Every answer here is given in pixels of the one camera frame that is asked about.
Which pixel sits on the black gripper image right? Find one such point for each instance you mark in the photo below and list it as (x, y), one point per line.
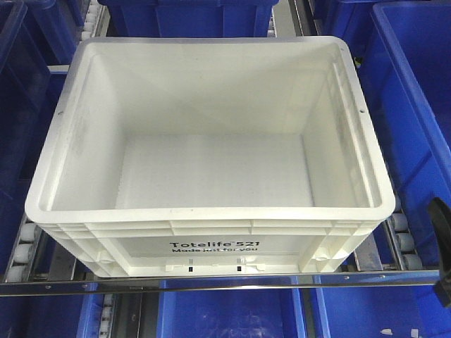
(439, 213)

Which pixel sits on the white plastic tote bin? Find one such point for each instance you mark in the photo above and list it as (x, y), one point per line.
(204, 157)

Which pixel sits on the shelf blue bin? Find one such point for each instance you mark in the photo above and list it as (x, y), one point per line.
(230, 307)
(190, 19)
(405, 76)
(27, 102)

